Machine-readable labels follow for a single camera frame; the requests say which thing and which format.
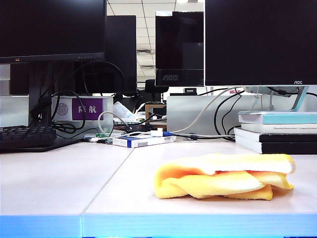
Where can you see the large AOC monitor silver bezel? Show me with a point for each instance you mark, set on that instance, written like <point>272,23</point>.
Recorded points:
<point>260,37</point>

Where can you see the wooden desk shelf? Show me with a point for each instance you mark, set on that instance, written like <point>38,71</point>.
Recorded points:
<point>155,106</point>

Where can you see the yellow microfibre rag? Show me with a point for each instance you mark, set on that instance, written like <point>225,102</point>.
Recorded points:
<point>210,183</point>

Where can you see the teal spine book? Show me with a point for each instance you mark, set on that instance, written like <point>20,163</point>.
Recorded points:
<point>284,118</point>

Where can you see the white power adapter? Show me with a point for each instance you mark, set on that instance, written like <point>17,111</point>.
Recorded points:
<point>157,132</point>

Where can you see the purple desk name plate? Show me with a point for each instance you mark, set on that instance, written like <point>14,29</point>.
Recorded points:
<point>87,109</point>

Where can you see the black spine book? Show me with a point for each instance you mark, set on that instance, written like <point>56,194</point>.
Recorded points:
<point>284,137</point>

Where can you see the white and blue box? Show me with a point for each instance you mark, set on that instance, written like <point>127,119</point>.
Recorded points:
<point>138,141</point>

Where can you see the black keyboard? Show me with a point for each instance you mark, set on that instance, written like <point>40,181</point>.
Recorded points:
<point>24,136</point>

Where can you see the stack of books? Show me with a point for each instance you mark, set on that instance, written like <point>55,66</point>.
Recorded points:
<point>284,148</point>

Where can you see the green circuit board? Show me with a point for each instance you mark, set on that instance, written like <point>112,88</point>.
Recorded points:
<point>99,136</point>

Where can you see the silver monitor stand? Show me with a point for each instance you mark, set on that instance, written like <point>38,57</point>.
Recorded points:
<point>300,99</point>

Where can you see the black monitor back side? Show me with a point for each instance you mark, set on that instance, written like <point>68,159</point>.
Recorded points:
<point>121,49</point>

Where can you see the black monitor with orange logo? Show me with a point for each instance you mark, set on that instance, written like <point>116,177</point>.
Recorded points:
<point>49,24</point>

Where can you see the grey frosted partition panel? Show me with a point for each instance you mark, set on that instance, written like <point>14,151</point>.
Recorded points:
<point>188,109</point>
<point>12,111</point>

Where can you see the white spine book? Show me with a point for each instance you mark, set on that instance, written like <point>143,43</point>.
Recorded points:
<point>272,128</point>

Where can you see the black AOC monitor glossy back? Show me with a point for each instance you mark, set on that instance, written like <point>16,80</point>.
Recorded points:
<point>178,37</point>

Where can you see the white plastic bottle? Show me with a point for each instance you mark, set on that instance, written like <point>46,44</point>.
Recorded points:
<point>122,110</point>

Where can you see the black monitor stand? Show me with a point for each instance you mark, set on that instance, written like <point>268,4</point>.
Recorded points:
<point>34,84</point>

